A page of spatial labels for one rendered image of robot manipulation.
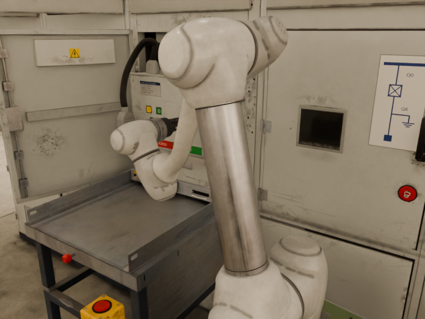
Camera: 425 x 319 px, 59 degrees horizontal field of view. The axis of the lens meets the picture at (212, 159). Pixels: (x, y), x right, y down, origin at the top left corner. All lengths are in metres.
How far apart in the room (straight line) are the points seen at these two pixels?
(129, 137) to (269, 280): 0.65
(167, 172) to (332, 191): 0.65
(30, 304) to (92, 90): 1.41
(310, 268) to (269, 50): 0.53
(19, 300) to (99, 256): 1.42
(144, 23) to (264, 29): 1.09
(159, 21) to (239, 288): 1.31
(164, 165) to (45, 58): 0.82
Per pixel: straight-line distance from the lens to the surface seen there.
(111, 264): 1.33
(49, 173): 1.93
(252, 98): 1.58
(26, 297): 2.76
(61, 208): 1.73
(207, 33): 0.75
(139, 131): 1.27
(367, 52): 1.39
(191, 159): 1.61
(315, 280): 1.03
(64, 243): 1.50
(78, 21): 2.26
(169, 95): 1.67
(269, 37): 0.87
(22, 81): 1.83
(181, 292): 1.54
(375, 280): 1.63
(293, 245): 1.02
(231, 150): 0.78
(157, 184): 1.25
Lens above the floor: 1.57
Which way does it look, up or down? 19 degrees down
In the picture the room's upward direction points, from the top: straight up
